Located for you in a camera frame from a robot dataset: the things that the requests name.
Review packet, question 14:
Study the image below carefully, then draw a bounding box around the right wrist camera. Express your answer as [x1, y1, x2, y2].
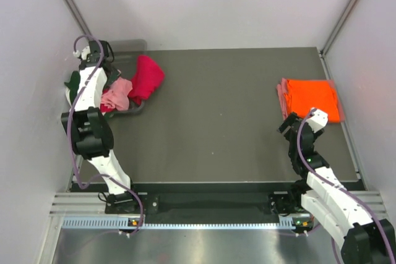
[306, 108, 328, 133]

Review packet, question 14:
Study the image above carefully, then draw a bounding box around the folded salmon pink t shirt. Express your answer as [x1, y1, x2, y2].
[276, 78, 288, 119]

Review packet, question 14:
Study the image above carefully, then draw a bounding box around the white t shirt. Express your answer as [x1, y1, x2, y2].
[65, 88, 75, 107]

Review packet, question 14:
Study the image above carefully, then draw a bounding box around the light pink t shirt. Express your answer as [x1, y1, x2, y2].
[109, 77, 133, 111]

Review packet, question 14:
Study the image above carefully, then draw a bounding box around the red t shirt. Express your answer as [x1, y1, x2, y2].
[128, 55, 165, 106]

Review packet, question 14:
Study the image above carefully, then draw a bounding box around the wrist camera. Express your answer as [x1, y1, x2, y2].
[73, 46, 90, 61]
[306, 108, 328, 133]

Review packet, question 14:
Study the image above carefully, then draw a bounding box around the grey plastic bin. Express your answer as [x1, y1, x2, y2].
[105, 39, 147, 119]

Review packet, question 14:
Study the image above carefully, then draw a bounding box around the folded orange t shirt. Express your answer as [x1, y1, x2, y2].
[285, 79, 341, 123]

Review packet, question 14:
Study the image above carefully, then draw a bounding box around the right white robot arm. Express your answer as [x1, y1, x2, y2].
[269, 108, 395, 263]

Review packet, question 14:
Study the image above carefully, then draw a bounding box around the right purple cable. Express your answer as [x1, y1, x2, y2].
[286, 108, 396, 264]

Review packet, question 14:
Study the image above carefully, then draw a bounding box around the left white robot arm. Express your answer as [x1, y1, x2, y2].
[61, 36, 144, 215]

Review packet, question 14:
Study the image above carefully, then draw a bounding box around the dark green t shirt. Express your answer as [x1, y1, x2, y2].
[64, 71, 80, 100]

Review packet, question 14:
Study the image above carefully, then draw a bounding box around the right aluminium frame post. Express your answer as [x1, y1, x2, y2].
[319, 0, 359, 58]

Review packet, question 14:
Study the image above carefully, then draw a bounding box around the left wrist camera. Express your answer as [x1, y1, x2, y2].
[73, 46, 90, 61]

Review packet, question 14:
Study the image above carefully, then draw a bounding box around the slotted grey cable duct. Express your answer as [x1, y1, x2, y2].
[62, 216, 314, 232]

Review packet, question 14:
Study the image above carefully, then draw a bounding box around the magenta t shirt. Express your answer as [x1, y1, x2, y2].
[100, 89, 116, 113]

